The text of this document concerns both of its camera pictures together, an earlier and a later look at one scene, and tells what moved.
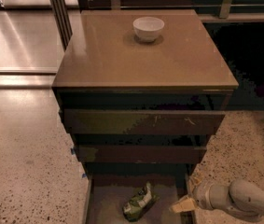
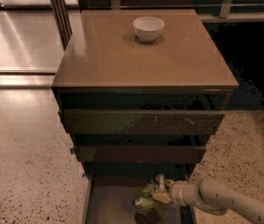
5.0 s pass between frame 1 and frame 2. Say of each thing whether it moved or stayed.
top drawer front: stayed
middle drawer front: stayed
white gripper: moved
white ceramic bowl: stayed
